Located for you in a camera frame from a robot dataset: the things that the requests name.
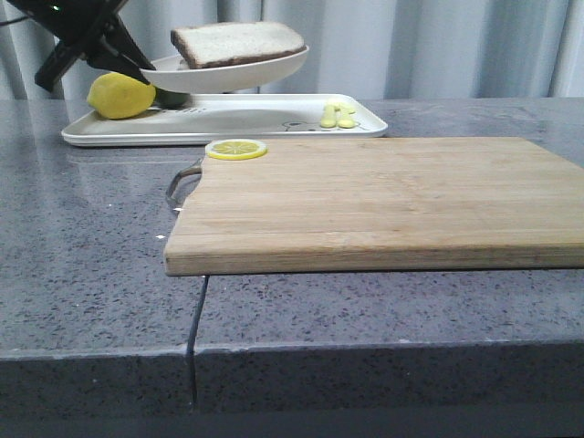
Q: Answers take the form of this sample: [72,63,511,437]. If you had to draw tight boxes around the white round plate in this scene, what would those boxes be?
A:
[141,46,309,94]

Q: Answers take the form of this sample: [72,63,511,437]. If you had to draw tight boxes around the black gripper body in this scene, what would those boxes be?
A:
[11,1,126,47]

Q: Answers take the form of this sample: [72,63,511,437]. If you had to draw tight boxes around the yellow lemon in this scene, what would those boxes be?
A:
[86,72,156,120]

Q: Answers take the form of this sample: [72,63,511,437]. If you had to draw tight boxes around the wooden cutting board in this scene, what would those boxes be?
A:
[164,137,583,276]

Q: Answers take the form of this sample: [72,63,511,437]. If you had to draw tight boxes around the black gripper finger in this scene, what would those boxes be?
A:
[34,38,151,91]
[102,15,155,73]

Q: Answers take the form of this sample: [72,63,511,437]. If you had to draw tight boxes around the white bread slice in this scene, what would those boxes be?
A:
[171,21,306,69]

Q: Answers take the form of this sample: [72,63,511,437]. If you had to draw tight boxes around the white rectangular bear tray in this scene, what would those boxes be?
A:
[61,94,388,147]

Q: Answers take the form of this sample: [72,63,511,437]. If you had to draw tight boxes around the green lime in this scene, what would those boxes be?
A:
[155,89,190,109]

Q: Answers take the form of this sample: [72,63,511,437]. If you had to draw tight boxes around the yellow toy knife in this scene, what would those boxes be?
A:
[336,103,357,129]

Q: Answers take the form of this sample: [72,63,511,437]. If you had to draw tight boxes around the lemon slice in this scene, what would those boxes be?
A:
[205,139,268,161]

